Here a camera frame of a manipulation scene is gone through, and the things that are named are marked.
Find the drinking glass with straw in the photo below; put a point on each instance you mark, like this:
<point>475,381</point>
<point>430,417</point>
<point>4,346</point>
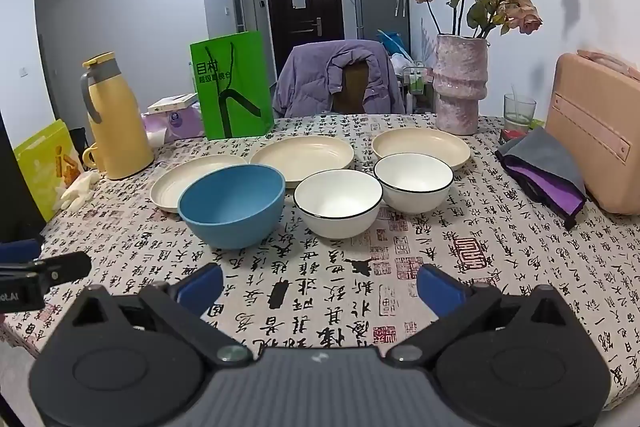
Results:
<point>518,111</point>

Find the cream plate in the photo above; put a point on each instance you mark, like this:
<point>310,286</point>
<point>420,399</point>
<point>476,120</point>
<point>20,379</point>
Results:
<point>166,191</point>
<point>298,157</point>
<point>444,146</point>

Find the red small box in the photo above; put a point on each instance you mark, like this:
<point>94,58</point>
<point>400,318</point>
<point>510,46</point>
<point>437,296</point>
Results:
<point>508,135</point>

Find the purple puffer jacket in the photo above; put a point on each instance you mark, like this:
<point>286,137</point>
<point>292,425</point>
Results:
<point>313,73</point>

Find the left white black-rimmed bowl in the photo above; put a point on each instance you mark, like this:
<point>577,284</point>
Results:
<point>338,203</point>

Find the pink laptop case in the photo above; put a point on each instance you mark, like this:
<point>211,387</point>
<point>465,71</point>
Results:
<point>594,114</point>

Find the yellow mug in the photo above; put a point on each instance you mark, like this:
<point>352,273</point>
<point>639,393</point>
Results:
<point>93,158</point>

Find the blue bowl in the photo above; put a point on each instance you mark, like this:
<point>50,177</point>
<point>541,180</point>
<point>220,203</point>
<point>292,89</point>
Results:
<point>235,207</point>

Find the right white black-rimmed bowl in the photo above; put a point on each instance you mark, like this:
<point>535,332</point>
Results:
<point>413,183</point>

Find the white flat box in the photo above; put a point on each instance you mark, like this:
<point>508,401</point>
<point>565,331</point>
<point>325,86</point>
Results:
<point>173,103</point>

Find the pink textured vase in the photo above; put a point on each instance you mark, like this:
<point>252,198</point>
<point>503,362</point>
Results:
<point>460,82</point>

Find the grey purple cloth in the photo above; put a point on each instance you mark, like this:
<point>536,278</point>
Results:
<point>546,173</point>

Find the green paper shopping bag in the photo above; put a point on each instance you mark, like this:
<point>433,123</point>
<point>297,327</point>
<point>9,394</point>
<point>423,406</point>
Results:
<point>232,86</point>

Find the yellow thermos jug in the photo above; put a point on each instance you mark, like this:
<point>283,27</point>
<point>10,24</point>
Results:
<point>115,119</point>

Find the purple tissue pack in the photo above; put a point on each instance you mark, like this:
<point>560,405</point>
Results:
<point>180,124</point>

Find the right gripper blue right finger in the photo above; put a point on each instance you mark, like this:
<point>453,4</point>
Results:
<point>440,292</point>

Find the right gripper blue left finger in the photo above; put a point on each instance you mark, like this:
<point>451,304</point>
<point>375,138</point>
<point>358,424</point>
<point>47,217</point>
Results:
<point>200,290</point>

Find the dark entrance door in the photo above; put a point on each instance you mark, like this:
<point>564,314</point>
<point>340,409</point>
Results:
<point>296,22</point>

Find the white black-rimmed bowl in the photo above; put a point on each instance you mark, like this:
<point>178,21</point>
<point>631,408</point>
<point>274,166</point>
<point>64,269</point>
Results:
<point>338,203</point>
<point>413,183</point>

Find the yellow-green snack box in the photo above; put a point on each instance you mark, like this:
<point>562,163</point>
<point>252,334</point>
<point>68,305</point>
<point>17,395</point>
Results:
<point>49,164</point>

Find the white rubber gloves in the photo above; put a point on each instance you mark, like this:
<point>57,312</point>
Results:
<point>80,192</point>

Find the wooden chair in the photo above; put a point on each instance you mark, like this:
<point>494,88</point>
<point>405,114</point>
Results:
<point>354,85</point>

